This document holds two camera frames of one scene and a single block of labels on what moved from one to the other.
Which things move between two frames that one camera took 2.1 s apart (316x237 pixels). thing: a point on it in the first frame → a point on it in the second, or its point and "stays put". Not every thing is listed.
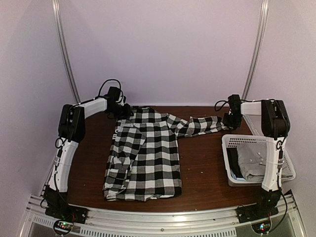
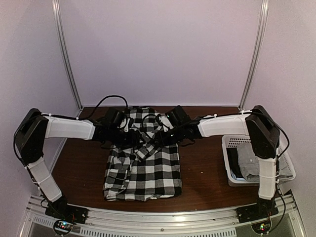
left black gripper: x=127 y=114 → x=133 y=141
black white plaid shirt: x=143 y=161 stays put
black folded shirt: x=234 y=162 stays put
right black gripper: x=226 y=122 → x=163 y=140
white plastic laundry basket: x=231 y=140 stays put
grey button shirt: x=252 y=157 stays put
